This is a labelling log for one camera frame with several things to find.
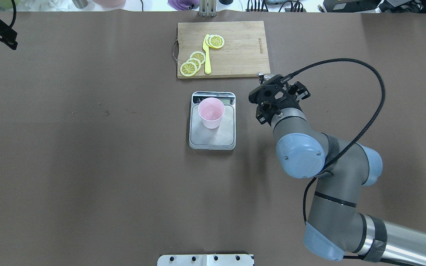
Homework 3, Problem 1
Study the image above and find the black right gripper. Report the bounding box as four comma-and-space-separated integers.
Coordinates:
248, 75, 311, 124

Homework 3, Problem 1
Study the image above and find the pink cup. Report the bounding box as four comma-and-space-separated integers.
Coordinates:
198, 97, 225, 129

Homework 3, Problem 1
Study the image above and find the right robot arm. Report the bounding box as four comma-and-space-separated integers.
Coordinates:
248, 73, 426, 266

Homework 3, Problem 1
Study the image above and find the digital kitchen scale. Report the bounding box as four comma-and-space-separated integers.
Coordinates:
188, 91, 236, 150

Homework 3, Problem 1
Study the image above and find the bamboo cutting board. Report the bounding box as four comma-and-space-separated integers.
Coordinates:
177, 21, 271, 79

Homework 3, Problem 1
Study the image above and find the yellow plastic knife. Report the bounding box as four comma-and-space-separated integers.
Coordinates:
202, 34, 212, 75

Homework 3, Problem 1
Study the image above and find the lemon slice front left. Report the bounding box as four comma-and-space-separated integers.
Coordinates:
210, 35, 225, 49

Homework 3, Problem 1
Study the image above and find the power strip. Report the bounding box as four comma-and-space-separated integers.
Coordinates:
244, 0, 306, 13

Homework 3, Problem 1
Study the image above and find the lemon slice behind left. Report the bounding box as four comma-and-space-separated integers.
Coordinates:
203, 35, 212, 48

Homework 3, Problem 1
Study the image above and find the pink bowl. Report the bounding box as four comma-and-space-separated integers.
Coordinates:
93, 0, 126, 7

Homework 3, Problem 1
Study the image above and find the purple cloth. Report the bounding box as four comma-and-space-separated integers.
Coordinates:
168, 0, 200, 11

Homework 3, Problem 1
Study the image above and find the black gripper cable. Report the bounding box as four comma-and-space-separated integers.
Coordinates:
283, 58, 386, 226

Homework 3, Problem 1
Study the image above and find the aluminium frame post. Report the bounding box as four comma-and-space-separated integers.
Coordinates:
199, 0, 217, 17

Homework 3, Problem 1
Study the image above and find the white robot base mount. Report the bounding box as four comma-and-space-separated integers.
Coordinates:
157, 253, 255, 266

